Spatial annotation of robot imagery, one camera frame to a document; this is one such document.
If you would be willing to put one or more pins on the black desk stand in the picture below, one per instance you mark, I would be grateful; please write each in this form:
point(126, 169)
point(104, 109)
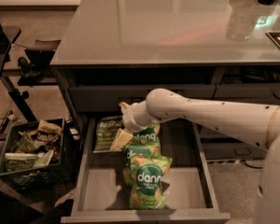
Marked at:
point(10, 35)

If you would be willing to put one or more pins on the dark red snack bag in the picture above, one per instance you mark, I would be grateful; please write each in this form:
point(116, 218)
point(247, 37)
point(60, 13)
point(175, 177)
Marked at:
point(51, 141)

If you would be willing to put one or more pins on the grey cabinet with counter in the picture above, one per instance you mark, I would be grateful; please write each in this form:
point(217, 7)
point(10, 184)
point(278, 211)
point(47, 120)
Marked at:
point(143, 42)

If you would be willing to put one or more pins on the dark plastic crate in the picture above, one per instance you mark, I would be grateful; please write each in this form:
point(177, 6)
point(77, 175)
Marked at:
point(29, 179)

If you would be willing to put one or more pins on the grey top right drawer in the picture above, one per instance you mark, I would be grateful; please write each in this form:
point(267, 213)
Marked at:
point(255, 93)

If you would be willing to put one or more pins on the green jalapeno chip bag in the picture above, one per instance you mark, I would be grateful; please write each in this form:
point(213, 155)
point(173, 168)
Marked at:
point(106, 130)

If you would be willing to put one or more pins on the brown snack bag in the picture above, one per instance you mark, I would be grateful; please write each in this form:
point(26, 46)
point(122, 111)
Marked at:
point(47, 127)

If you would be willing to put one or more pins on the green snack bag in crate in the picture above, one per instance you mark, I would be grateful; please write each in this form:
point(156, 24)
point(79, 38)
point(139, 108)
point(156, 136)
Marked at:
point(28, 145)

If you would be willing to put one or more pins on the white green snack bag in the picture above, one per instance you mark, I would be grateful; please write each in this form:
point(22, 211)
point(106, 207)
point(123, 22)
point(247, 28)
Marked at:
point(43, 159)

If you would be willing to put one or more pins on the dang chip bag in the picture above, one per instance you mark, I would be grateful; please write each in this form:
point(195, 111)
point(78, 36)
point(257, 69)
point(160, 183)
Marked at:
point(149, 135)
point(147, 193)
point(141, 148)

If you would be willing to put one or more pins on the grey top left drawer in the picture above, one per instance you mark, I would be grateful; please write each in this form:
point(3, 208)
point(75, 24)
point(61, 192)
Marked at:
point(106, 98)

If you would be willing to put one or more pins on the black controller on shelf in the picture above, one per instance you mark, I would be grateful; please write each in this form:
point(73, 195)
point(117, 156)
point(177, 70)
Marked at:
point(28, 70)

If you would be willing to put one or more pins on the open grey middle drawer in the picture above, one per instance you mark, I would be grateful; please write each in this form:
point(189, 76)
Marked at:
point(101, 197)

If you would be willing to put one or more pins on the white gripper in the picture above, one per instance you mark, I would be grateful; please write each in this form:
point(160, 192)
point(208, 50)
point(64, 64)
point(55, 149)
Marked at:
point(130, 118)

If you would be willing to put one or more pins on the front dang chip bag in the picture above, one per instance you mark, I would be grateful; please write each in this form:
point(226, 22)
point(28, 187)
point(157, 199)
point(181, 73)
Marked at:
point(147, 193)

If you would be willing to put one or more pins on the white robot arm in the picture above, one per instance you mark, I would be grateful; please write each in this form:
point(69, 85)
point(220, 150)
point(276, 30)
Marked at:
point(254, 124)

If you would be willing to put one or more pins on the pale green snack bag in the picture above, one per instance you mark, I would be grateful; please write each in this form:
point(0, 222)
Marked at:
point(19, 161)

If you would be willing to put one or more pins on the grey bottom right drawer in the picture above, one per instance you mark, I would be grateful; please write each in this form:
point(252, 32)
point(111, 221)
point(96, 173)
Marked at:
point(219, 150)

